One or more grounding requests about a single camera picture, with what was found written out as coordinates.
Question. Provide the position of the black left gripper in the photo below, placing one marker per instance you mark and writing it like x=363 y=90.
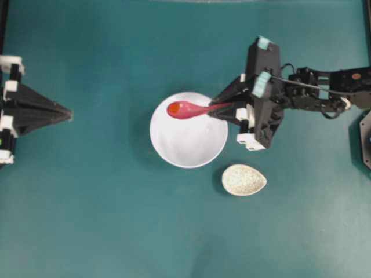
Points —
x=20 y=123

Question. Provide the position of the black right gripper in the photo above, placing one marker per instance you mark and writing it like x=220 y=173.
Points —
x=249 y=100

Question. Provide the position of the pink plastic soup spoon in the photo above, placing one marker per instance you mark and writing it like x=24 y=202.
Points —
x=189 y=110

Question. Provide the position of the small red block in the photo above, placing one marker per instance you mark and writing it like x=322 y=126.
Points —
x=173 y=109

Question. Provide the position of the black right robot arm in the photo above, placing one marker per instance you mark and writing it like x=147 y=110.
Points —
x=328 y=93

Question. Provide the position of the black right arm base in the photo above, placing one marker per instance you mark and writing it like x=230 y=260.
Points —
x=359 y=134

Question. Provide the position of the white ceramic bowl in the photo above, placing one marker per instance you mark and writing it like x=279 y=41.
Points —
x=187 y=143

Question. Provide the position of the speckled beige spoon rest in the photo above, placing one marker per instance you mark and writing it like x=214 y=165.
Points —
x=242 y=180

